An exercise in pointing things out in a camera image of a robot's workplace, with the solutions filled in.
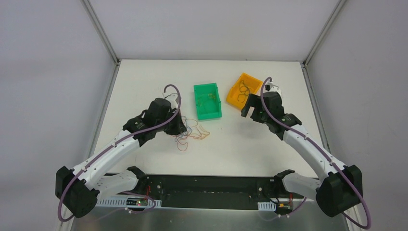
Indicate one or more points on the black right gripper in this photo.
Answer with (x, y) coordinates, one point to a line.
(251, 104)

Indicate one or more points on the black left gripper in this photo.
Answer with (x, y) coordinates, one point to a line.
(175, 125)

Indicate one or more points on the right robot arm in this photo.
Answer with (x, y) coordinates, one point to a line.
(337, 188)

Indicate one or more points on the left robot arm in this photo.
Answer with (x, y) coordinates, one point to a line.
(80, 188)

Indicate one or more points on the orange plastic bin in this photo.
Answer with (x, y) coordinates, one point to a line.
(239, 92)

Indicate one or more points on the green plastic bin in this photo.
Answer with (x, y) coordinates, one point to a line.
(207, 100)

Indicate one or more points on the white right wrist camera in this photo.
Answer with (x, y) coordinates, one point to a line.
(270, 87)

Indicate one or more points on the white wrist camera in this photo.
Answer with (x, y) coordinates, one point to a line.
(173, 98)
(270, 87)

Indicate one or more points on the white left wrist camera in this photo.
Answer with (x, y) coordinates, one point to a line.
(173, 98)

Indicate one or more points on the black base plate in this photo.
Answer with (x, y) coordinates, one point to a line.
(212, 192)

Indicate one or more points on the white slotted cable duct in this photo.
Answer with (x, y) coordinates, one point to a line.
(130, 202)

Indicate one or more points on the aluminium frame left rail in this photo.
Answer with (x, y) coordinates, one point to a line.
(114, 63)

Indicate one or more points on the aluminium frame rail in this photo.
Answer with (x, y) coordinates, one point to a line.
(114, 63)
(341, 77)

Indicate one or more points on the aluminium frame right rail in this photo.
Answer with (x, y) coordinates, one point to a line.
(341, 77)

